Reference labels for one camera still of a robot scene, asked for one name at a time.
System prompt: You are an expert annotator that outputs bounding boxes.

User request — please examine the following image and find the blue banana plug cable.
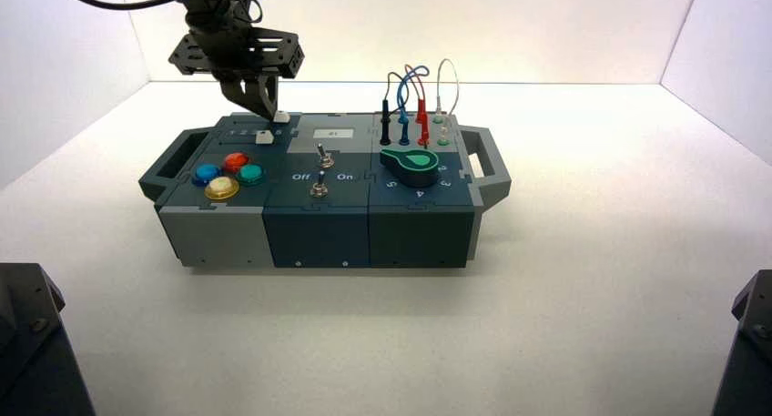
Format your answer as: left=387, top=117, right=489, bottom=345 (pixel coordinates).
left=396, top=64, right=432, bottom=147

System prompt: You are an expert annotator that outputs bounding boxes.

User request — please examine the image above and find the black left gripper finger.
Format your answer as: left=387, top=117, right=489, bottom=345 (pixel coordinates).
left=243, top=75, right=280, bottom=123
left=218, top=77, right=259, bottom=116

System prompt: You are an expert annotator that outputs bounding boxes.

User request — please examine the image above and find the yellow round push button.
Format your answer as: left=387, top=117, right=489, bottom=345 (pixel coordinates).
left=205, top=177, right=240, bottom=202

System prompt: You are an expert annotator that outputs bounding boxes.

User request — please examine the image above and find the green round push button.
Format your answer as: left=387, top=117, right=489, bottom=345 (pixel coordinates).
left=236, top=163, right=267, bottom=188

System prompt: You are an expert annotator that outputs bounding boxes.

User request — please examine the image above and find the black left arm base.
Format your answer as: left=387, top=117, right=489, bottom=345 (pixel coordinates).
left=0, top=262, right=97, bottom=416

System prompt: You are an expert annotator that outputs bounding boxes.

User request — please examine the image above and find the black banana plug cable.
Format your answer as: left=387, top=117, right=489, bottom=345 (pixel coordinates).
left=379, top=71, right=421, bottom=147

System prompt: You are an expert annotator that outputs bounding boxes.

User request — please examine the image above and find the grey and teal control box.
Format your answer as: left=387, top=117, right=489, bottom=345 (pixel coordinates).
left=138, top=112, right=513, bottom=269

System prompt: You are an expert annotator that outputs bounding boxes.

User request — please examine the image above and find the red round push button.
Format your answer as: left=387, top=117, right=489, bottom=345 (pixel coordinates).
left=221, top=152, right=251, bottom=175

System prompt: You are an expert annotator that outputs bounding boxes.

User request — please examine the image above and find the red banana plug cable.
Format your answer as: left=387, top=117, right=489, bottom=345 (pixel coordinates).
left=403, top=63, right=432, bottom=148

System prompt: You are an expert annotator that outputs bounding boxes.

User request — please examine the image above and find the dark grey box handle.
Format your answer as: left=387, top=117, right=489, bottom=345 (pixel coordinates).
left=138, top=127, right=215, bottom=203
left=458, top=125, right=513, bottom=208

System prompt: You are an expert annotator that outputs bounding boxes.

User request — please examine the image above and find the blue round push button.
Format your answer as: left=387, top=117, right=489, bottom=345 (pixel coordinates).
left=191, top=164, right=221, bottom=188

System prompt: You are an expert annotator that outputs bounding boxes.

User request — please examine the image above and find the white banana plug cable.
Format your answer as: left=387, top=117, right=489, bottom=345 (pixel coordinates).
left=432, top=57, right=461, bottom=147

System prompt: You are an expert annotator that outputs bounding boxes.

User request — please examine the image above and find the green and black rotary knob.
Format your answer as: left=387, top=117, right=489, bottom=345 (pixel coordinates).
left=380, top=148, right=441, bottom=189

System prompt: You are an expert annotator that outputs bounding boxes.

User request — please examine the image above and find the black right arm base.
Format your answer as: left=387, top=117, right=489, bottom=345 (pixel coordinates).
left=711, top=269, right=772, bottom=416

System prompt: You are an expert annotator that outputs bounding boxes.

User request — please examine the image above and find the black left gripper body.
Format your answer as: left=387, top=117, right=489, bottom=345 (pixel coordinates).
left=168, top=4, right=307, bottom=82

